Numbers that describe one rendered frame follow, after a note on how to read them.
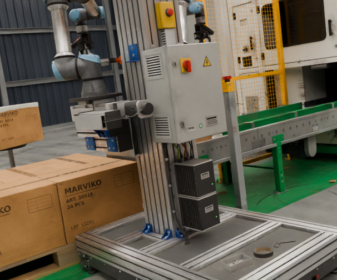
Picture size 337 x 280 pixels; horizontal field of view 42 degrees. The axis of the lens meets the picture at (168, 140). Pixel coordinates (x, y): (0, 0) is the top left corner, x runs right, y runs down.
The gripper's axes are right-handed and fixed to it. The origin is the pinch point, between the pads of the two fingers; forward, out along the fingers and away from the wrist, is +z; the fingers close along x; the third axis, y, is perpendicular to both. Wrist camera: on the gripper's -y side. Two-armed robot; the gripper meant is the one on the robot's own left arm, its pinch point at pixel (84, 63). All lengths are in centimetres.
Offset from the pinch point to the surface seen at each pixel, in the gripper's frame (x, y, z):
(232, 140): -54, 78, 67
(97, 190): -18, -15, 83
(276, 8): 31, 255, -40
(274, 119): -29, 158, 65
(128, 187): -19, 8, 87
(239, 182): -55, 79, 98
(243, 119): 16, 169, 66
